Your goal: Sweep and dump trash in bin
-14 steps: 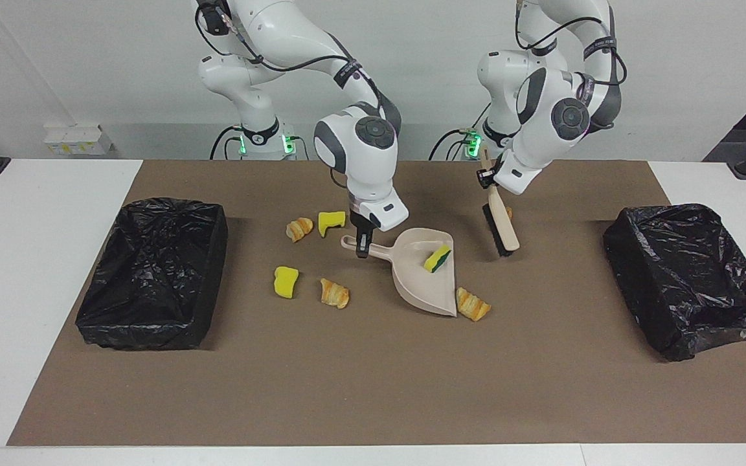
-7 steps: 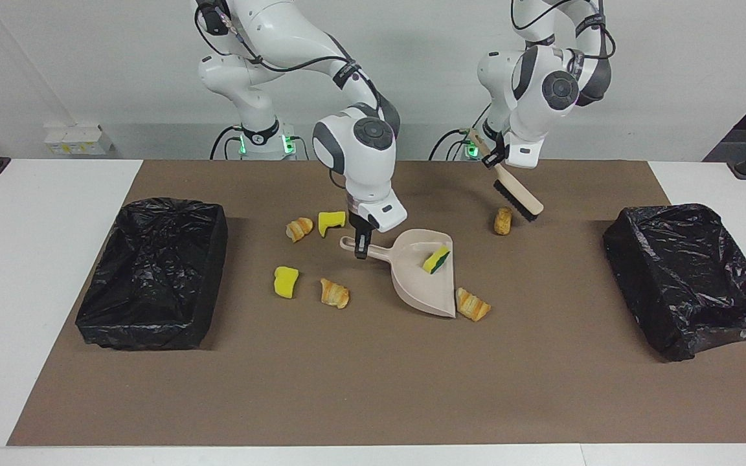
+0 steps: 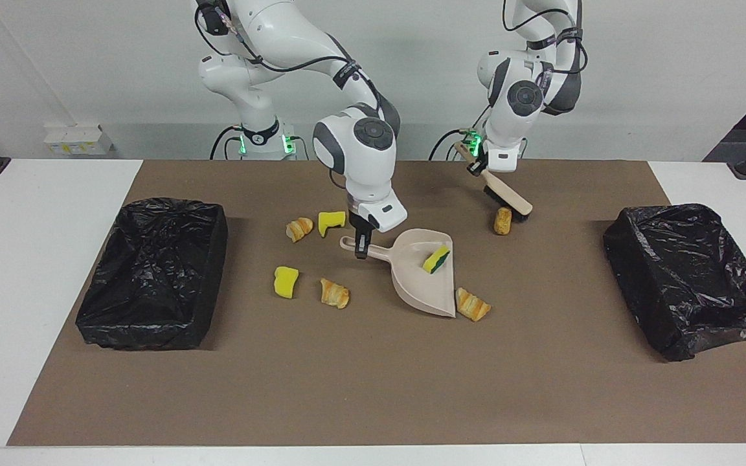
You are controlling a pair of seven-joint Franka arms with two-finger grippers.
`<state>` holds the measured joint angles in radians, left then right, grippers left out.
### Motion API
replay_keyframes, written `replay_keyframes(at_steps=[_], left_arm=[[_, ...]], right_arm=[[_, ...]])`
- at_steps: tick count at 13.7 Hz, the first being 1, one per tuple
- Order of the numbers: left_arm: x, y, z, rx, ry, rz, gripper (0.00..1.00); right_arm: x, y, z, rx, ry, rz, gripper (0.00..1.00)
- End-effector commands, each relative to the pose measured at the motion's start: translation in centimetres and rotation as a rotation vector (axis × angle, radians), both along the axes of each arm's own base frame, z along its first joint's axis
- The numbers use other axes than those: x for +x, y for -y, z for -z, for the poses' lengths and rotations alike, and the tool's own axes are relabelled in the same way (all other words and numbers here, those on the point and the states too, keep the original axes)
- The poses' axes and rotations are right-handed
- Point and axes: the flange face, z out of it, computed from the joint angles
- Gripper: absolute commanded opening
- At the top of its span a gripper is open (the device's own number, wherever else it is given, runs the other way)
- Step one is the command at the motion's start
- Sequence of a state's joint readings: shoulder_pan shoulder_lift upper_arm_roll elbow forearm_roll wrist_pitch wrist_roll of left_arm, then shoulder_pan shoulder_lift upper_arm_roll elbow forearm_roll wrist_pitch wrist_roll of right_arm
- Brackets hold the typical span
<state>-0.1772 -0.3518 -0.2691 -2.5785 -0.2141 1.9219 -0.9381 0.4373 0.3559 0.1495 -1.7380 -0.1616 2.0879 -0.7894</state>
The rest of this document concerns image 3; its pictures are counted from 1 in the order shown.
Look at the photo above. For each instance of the yellow green sponge piece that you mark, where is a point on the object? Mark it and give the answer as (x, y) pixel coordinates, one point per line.
(332, 221)
(285, 282)
(436, 260)

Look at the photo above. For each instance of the golden croissant piece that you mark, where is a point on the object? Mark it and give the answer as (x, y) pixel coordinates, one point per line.
(335, 294)
(298, 229)
(473, 305)

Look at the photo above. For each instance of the white wall socket box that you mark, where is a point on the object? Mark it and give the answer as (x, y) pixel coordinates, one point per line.
(78, 139)

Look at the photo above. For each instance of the beige plastic dustpan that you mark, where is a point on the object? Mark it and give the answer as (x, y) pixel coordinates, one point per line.
(415, 278)

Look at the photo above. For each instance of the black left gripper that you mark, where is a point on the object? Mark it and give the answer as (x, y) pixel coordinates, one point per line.
(476, 167)

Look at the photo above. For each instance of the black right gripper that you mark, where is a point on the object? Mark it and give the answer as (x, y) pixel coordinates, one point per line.
(359, 228)

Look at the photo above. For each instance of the beige hand brush black bristles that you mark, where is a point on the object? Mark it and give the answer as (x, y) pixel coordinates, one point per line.
(509, 192)

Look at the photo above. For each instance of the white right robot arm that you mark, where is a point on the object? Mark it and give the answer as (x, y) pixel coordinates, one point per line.
(353, 149)

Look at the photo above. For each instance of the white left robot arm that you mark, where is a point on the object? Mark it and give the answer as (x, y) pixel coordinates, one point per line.
(522, 97)

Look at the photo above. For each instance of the brown bread roll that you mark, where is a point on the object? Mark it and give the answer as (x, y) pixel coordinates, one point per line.
(502, 224)

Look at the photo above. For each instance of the brown table mat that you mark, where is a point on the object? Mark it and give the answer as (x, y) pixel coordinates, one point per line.
(347, 401)

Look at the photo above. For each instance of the black bag lined bin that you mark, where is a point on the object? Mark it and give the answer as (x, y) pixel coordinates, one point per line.
(690, 285)
(153, 278)

